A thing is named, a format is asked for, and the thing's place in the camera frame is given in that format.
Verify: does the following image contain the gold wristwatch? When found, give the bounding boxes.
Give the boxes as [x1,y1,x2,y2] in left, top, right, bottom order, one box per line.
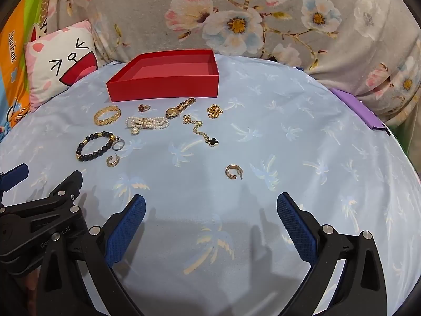
[165,98,197,120]

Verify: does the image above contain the colourful cartoon cloth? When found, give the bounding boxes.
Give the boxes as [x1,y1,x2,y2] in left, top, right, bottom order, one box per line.
[0,0,56,142]

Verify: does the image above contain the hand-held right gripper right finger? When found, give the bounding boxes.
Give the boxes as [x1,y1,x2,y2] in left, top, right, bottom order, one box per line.
[276,192,389,316]

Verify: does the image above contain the red cardboard box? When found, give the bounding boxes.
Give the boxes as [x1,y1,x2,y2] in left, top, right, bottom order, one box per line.
[106,49,220,103]

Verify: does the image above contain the pink white cat pillow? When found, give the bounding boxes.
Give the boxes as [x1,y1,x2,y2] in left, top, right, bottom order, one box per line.
[25,20,99,112]

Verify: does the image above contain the gold braided bangle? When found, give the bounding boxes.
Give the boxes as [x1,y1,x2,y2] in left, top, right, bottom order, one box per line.
[94,105,121,126]

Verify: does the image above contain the grey floral blanket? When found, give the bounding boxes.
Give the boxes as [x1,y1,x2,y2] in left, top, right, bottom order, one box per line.
[43,0,421,129]

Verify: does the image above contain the white pearl bracelet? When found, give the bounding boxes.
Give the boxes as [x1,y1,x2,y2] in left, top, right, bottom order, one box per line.
[125,115,171,135]

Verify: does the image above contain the gold chain with black clover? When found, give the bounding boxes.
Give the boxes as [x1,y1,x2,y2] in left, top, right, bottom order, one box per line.
[182,115,220,147]

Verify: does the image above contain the black bead bracelet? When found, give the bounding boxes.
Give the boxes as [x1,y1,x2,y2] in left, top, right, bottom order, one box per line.
[76,132,115,162]

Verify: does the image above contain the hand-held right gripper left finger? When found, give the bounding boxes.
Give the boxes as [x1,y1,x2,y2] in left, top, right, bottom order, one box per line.
[38,194,147,316]

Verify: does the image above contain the purple flat case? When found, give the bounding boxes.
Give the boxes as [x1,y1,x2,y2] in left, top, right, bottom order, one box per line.
[329,87,392,136]

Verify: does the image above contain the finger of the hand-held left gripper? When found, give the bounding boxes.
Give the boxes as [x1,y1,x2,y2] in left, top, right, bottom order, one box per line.
[0,164,29,193]
[20,170,84,228]

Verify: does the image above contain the light blue palm print sheet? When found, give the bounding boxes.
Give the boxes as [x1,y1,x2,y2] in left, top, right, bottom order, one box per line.
[0,53,421,316]

